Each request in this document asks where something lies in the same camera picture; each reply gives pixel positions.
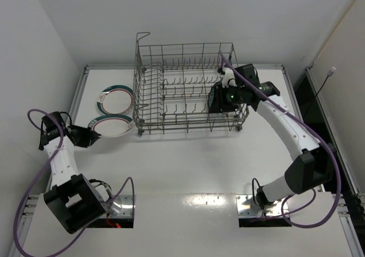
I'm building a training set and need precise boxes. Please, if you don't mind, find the teal patterned small plate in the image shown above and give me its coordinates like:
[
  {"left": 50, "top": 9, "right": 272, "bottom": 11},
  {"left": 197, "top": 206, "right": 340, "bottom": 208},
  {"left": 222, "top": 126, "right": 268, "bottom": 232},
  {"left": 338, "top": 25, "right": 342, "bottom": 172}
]
[{"left": 208, "top": 86, "right": 217, "bottom": 111}]

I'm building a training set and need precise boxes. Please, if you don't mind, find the red-green rimmed plate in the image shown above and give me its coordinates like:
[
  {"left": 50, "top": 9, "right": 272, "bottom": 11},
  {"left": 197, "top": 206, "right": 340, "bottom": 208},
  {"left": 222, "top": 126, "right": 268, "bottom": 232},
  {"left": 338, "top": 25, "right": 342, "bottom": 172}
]
[
  {"left": 88, "top": 115, "right": 133, "bottom": 138},
  {"left": 96, "top": 85, "right": 133, "bottom": 115}
]

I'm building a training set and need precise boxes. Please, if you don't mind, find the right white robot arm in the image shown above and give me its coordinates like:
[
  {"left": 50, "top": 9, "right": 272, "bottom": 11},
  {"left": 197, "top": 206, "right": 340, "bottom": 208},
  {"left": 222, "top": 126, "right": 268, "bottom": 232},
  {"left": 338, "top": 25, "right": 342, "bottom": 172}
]
[{"left": 208, "top": 64, "right": 334, "bottom": 210}]

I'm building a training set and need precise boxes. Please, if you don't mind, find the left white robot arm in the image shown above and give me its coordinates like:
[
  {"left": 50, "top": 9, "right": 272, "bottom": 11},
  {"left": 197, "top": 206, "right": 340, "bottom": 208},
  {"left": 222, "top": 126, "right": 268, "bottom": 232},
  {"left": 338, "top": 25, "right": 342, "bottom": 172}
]
[{"left": 39, "top": 112, "right": 108, "bottom": 234}]

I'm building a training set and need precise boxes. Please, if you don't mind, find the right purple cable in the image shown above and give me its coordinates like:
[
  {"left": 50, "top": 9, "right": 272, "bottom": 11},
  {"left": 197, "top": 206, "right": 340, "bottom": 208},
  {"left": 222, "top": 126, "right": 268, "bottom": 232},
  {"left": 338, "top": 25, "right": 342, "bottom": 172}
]
[{"left": 218, "top": 50, "right": 342, "bottom": 229}]

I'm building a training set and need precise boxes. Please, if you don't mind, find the grey wire dish rack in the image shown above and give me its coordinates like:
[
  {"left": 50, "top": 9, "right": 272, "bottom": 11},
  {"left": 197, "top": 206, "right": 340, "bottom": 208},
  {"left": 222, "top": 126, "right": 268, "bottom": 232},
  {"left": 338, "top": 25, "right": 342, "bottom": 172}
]
[{"left": 133, "top": 32, "right": 249, "bottom": 136}]

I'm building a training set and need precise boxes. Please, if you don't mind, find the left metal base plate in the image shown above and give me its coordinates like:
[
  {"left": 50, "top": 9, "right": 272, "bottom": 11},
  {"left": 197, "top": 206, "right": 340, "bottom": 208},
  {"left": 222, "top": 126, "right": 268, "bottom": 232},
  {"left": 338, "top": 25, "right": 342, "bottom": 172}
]
[{"left": 109, "top": 195, "right": 135, "bottom": 218}]

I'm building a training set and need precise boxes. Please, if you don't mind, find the metal base plate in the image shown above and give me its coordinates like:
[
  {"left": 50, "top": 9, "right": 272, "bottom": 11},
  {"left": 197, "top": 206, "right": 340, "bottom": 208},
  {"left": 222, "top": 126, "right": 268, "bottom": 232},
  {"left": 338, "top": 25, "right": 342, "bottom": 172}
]
[
  {"left": 236, "top": 194, "right": 283, "bottom": 219},
  {"left": 109, "top": 195, "right": 135, "bottom": 218}
]

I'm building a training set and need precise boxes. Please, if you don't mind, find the black wall cable with plug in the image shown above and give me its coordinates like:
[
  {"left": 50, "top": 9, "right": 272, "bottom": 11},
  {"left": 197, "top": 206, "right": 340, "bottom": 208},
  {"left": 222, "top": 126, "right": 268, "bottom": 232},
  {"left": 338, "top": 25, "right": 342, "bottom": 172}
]
[{"left": 302, "top": 67, "right": 336, "bottom": 118}]

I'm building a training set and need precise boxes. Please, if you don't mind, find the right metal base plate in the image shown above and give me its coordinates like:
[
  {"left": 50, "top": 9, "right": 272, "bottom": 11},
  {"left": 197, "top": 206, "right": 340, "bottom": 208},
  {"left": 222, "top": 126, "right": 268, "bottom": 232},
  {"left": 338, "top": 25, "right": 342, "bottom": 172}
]
[{"left": 236, "top": 194, "right": 283, "bottom": 219}]

